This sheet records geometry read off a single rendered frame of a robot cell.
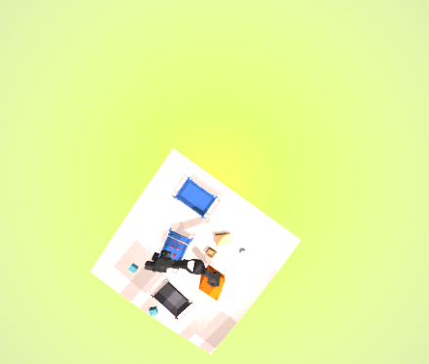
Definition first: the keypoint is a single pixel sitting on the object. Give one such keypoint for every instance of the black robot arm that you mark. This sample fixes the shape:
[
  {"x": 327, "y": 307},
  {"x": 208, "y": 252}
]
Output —
[{"x": 161, "y": 264}]

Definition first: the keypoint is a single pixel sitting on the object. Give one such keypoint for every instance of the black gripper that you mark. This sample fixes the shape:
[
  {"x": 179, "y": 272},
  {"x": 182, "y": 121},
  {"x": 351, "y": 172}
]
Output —
[{"x": 155, "y": 255}]

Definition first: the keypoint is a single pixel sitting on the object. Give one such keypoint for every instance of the teal cube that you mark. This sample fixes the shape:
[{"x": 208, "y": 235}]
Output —
[
  {"x": 133, "y": 268},
  {"x": 153, "y": 310}
]

